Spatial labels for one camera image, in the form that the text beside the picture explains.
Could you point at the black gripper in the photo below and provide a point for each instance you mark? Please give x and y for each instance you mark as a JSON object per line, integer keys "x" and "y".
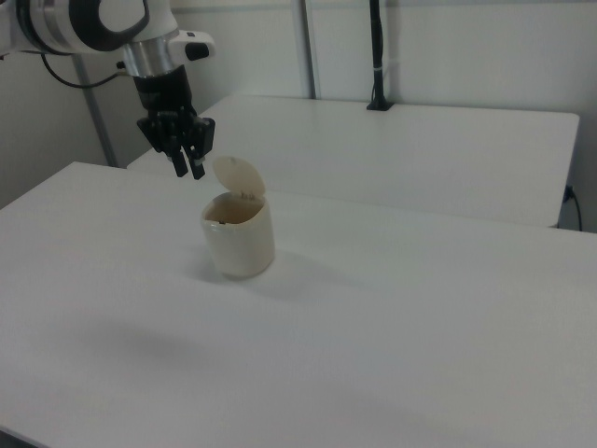
{"x": 165, "y": 95}

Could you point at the cream trash bin lid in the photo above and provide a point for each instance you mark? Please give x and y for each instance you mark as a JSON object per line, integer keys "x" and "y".
{"x": 240, "y": 175}

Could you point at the cream round trash bin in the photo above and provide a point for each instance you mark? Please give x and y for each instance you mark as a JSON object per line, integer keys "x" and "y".
{"x": 240, "y": 247}

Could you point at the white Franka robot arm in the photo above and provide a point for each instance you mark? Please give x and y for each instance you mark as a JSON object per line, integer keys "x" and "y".
{"x": 70, "y": 23}

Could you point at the white rear table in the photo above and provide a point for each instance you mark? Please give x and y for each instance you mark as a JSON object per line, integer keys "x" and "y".
{"x": 396, "y": 154}

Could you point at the black clamped pole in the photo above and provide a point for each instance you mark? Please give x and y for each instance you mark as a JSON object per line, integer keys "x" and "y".
{"x": 378, "y": 51}

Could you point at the grey slanted frame post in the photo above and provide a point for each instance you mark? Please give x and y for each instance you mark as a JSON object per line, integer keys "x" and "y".
{"x": 95, "y": 121}

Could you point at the grey vertical wall post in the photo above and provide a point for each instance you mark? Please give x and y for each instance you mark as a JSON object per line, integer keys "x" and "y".
{"x": 310, "y": 46}

